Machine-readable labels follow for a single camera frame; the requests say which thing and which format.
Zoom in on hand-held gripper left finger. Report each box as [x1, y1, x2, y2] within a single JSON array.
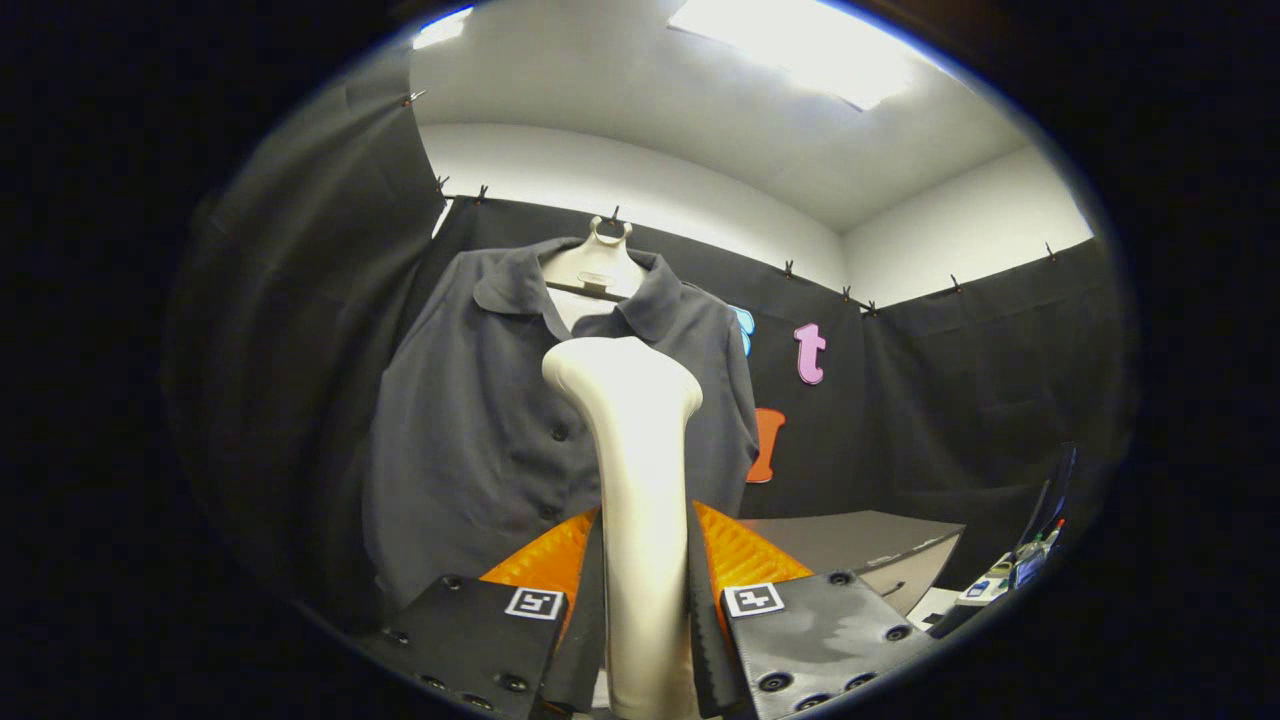
[[355, 505, 606, 720]]

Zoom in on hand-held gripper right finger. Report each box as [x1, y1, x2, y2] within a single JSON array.
[[688, 500, 936, 720]]

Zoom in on white garment steamer head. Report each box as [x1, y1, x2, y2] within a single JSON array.
[[541, 336, 704, 720]]

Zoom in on dark grey button shirt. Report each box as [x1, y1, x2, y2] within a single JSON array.
[[362, 237, 759, 626]]

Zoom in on white clothes hanger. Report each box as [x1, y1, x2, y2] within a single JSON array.
[[540, 217, 649, 331]]

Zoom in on grey cabinet with drawers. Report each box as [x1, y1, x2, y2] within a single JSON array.
[[740, 510, 966, 616]]

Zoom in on small coloured desk items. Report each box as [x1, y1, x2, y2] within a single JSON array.
[[930, 520, 1066, 631]]

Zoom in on black backdrop cloth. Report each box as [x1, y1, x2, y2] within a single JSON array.
[[165, 45, 1141, 631]]

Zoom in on row of backdrop clips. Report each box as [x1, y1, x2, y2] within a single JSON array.
[[405, 90, 1059, 313]]

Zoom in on large ceiling light panel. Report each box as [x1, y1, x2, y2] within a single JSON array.
[[668, 0, 916, 111]]

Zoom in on small ceiling light panel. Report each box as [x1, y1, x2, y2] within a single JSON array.
[[412, 5, 476, 51]]

